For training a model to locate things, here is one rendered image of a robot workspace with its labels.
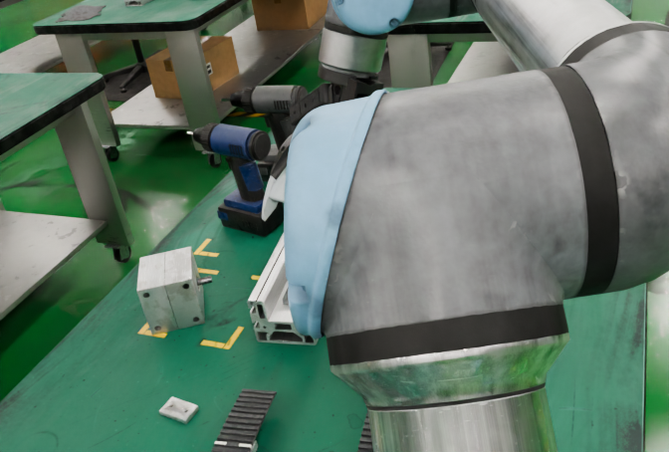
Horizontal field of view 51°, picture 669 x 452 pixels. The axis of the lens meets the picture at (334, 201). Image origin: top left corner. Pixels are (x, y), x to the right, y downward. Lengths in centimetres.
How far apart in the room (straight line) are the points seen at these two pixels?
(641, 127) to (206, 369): 90
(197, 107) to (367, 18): 276
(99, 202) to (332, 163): 253
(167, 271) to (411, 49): 174
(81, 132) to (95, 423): 170
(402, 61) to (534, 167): 245
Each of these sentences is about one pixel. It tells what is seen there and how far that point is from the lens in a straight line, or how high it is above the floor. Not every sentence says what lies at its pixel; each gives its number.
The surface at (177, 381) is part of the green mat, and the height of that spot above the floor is 78.
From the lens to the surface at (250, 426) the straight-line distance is 97.
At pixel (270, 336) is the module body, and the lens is 114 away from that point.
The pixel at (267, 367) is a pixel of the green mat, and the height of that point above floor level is 78.
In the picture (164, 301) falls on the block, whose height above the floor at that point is 84.
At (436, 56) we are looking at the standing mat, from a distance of 454.
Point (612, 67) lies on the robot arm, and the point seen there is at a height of 139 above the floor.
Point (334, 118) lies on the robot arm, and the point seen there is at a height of 139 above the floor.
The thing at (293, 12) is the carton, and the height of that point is 34.
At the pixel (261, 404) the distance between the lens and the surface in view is 101.
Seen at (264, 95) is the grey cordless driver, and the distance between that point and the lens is 151.
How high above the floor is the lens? 151
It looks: 30 degrees down
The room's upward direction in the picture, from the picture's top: 9 degrees counter-clockwise
